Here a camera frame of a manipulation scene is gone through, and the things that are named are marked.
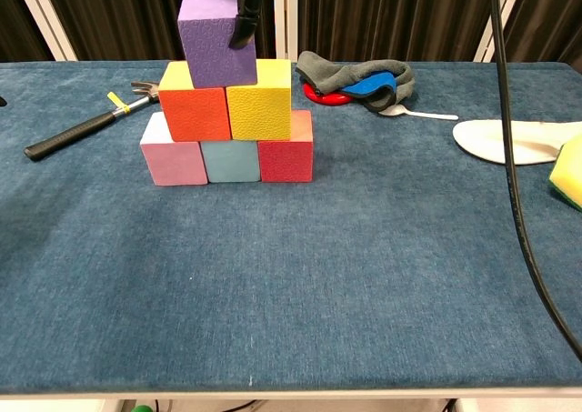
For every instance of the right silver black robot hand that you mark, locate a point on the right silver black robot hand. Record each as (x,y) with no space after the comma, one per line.
(247,12)

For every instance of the purple foam cube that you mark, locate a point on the purple foam cube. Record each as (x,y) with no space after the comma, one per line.
(213,48)

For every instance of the yellow foam cube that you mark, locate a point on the yellow foam cube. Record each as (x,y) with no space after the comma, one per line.
(259,114)

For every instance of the orange foam cube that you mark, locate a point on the orange foam cube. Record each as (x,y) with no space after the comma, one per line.
(195,116)

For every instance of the grey cloth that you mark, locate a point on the grey cloth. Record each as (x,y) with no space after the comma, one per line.
(327,71)

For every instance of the red disc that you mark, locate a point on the red disc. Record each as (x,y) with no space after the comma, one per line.
(327,99)

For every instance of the teal foam cube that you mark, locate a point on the teal foam cube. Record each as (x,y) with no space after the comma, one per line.
(231,162)

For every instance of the red foam cube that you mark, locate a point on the red foam cube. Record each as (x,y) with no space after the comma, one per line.
(285,162)

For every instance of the pink foam cube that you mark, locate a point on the pink foam cube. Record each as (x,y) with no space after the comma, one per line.
(175,164)

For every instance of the white plastic spoon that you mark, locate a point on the white plastic spoon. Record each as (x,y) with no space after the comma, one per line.
(427,115)

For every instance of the white shoe insole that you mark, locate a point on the white shoe insole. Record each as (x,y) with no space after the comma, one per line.
(482,141)

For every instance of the blue fabric table cover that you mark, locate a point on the blue fabric table cover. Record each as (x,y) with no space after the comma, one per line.
(227,294)

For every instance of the yellow green sponge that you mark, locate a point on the yellow green sponge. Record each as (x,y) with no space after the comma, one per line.
(568,166)

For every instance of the green rounded object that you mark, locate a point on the green rounded object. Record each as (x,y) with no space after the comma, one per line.
(143,408)

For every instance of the white partition post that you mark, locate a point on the white partition post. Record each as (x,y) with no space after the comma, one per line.
(43,16)
(486,43)
(285,16)

